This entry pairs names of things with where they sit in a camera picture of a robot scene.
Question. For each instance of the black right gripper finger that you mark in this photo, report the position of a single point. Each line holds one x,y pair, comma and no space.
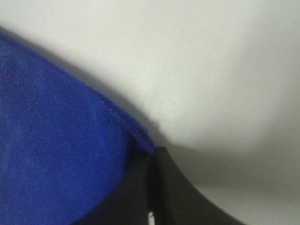
155,184

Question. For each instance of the blue towel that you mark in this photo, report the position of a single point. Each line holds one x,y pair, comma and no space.
63,145

